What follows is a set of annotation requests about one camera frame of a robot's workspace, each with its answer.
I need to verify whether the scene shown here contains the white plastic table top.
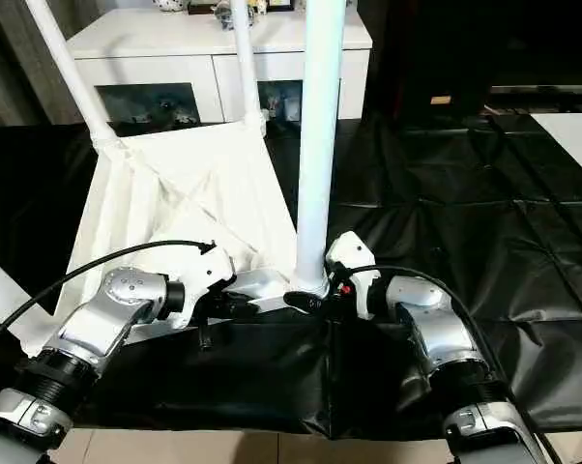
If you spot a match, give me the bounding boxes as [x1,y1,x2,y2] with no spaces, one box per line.
[19,120,331,359]

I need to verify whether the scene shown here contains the black mat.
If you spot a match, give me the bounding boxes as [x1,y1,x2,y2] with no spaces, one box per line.
[0,113,582,441]

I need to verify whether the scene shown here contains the white low cabinet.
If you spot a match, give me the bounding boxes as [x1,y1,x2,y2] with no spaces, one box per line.
[67,7,373,125]

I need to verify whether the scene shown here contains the white long board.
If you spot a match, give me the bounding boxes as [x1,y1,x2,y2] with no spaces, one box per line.
[532,112,582,188]

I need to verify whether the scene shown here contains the black tangled bundle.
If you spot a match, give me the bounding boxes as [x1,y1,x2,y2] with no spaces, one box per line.
[213,4,235,31]

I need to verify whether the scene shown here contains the row of picture frames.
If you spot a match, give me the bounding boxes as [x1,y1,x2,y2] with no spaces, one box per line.
[187,0,297,15]

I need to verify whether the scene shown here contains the grey curtain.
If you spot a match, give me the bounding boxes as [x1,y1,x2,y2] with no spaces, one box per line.
[0,0,99,127]

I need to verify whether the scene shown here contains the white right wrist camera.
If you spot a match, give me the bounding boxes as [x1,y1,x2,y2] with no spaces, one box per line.
[325,230,382,321]

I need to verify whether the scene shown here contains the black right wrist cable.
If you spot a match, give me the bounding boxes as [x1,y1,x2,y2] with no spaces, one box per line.
[341,264,563,464]

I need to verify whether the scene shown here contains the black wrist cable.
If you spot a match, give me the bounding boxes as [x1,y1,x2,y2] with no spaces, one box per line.
[341,264,563,464]
[0,240,218,357]

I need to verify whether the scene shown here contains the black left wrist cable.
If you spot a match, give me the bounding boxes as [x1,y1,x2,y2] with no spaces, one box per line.
[0,240,218,357]

